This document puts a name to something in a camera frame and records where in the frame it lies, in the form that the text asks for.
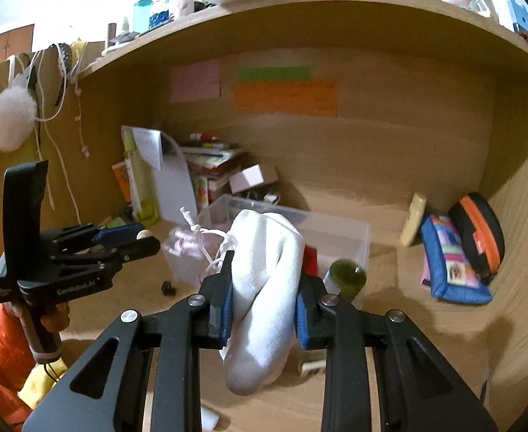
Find teal bottle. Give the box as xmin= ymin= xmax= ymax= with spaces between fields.
xmin=132 ymin=0 xmax=152 ymax=32

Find white sock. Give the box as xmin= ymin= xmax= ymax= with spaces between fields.
xmin=219 ymin=209 xmax=306 ymax=396

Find small white box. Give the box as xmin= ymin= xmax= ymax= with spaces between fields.
xmin=229 ymin=163 xmax=279 ymax=195

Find pink sticky note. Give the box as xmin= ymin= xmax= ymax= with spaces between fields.
xmin=170 ymin=59 xmax=222 ymax=103

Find stack of books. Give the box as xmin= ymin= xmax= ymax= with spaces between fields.
xmin=178 ymin=132 xmax=249 ymax=181

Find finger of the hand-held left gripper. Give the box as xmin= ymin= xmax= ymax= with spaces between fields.
xmin=50 ymin=222 xmax=144 ymax=253
xmin=50 ymin=235 xmax=162 ymax=271

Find person's left forearm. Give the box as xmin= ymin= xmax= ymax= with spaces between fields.
xmin=0 ymin=301 xmax=44 ymax=424

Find orange tube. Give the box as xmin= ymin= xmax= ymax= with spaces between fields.
xmin=112 ymin=161 xmax=134 ymax=203

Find metal clips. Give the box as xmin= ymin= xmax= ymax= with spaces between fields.
xmin=246 ymin=190 xmax=283 ymax=205

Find red handled tool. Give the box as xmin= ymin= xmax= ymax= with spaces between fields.
xmin=303 ymin=245 xmax=319 ymax=275

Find green white tube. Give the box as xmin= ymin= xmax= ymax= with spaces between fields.
xmin=99 ymin=216 xmax=130 ymax=231

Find blue card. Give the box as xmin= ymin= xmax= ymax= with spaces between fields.
xmin=507 ymin=0 xmax=528 ymax=37

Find white handwritten paper note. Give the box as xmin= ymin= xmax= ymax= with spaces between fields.
xmin=131 ymin=128 xmax=164 ymax=172

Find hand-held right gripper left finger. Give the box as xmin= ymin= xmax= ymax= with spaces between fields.
xmin=21 ymin=248 xmax=235 ymax=432

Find black orange zip case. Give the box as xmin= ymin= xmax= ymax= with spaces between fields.
xmin=447 ymin=192 xmax=506 ymax=285

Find dark green bottle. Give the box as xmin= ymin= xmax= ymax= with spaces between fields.
xmin=328 ymin=258 xmax=366 ymax=307

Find wooden desk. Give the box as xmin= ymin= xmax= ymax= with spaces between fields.
xmin=0 ymin=0 xmax=528 ymax=432

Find green sticky note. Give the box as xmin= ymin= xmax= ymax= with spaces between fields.
xmin=238 ymin=66 xmax=313 ymax=83

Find person's left hand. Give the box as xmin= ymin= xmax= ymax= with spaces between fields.
xmin=41 ymin=301 xmax=71 ymax=334

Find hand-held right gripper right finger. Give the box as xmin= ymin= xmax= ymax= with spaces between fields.
xmin=293 ymin=272 xmax=498 ymax=432

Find white fluffy pompom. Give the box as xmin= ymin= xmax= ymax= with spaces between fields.
xmin=0 ymin=85 xmax=37 ymax=153

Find pink drawstring pouch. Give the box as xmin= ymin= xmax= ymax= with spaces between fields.
xmin=161 ymin=207 xmax=229 ymax=280

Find white carton fruit print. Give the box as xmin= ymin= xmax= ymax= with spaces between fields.
xmin=192 ymin=175 xmax=229 ymax=208

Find blue glitter jar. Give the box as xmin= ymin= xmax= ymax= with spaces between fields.
xmin=149 ymin=0 xmax=175 ymax=28

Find yellow-green spray bottle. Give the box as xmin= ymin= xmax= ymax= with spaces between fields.
xmin=121 ymin=126 xmax=160 ymax=228

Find white file stand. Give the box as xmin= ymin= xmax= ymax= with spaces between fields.
xmin=129 ymin=126 xmax=199 ymax=226

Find beige eraser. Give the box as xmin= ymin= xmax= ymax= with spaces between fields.
xmin=299 ymin=359 xmax=328 ymax=376

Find black headband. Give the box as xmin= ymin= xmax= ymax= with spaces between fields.
xmin=56 ymin=42 xmax=75 ymax=105

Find yellow cloth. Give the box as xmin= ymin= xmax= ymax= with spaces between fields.
xmin=18 ymin=360 xmax=69 ymax=408

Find orange sticky note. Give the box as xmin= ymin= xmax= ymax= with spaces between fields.
xmin=232 ymin=78 xmax=339 ymax=118

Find blue patchwork pouch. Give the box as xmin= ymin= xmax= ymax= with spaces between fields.
xmin=419 ymin=213 xmax=494 ymax=304

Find white cord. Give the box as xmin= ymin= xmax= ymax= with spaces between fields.
xmin=9 ymin=51 xmax=89 ymax=223

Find clear plastic storage box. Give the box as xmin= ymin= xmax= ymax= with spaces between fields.
xmin=162 ymin=194 xmax=371 ymax=311

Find cream lotion tube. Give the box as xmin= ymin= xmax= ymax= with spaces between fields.
xmin=400 ymin=193 xmax=428 ymax=247

